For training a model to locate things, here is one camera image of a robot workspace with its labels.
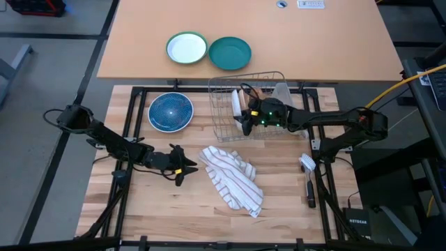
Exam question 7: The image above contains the black and red toolbox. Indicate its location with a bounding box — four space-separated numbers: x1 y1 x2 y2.
5 0 67 17

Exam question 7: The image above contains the short yellow cable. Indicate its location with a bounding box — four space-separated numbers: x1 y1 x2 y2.
425 194 436 219

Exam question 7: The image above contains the dark grey side table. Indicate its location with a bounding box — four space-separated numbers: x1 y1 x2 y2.
400 57 446 217

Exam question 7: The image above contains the white red-striped dish towel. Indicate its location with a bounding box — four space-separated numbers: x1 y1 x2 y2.
198 145 265 219

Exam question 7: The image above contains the pale pink plate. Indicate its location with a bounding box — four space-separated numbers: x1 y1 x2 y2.
231 89 247 132

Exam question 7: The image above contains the grey metal bench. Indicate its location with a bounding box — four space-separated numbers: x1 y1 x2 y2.
0 44 36 109

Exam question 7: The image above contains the light brown desk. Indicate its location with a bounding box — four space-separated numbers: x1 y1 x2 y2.
96 0 404 83

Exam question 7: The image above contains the blue patterned plate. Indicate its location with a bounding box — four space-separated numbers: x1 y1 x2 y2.
148 91 194 132

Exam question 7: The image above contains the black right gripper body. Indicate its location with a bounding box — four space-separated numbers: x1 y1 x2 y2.
247 97 290 128

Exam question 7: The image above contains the long yellow cable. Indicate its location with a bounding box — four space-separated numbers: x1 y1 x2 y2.
365 63 446 109

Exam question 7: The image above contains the metal wire dish rack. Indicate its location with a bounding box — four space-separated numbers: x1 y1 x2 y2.
208 71 309 143

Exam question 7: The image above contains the clear plastic utensil holder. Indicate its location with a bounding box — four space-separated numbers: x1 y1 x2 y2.
271 82 297 109

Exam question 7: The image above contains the white plate with green rim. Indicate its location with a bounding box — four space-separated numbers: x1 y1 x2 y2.
165 31 209 65

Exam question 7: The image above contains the black keyboard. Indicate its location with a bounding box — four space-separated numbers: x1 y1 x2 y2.
426 71 446 112

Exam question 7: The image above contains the black Netgear router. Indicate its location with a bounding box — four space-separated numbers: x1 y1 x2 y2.
343 207 372 238

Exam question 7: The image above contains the black metal table frame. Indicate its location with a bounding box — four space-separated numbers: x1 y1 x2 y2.
75 85 353 251

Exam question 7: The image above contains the white paper tag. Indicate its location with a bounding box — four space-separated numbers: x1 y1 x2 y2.
416 70 433 87

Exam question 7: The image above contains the brown wooden plate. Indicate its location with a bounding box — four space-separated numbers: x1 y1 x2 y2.
249 86 266 102

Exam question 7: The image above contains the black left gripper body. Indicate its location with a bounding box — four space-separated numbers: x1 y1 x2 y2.
146 143 185 188

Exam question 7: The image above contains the dish brush with black handle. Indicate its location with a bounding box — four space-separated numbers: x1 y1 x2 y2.
298 153 317 209

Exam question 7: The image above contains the teal green plate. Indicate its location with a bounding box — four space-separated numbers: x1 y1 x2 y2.
208 36 252 71

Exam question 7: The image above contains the white power strip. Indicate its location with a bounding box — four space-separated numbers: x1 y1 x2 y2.
296 0 325 10

